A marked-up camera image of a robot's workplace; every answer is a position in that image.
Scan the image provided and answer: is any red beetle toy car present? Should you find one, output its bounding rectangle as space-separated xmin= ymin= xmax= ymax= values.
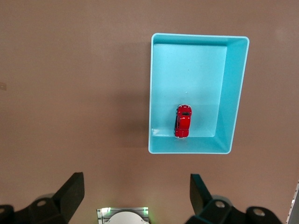
xmin=173 ymin=104 xmax=193 ymax=140

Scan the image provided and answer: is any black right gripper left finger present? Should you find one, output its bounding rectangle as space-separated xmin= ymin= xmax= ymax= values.
xmin=0 ymin=172 xmax=85 ymax=224

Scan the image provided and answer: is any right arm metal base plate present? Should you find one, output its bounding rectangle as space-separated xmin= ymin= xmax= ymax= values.
xmin=96 ymin=207 xmax=150 ymax=224

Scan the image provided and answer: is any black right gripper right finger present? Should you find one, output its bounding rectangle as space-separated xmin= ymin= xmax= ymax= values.
xmin=184 ymin=174 xmax=282 ymax=224

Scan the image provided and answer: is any blue plastic box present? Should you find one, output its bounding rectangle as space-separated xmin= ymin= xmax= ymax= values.
xmin=148 ymin=33 xmax=250 ymax=155

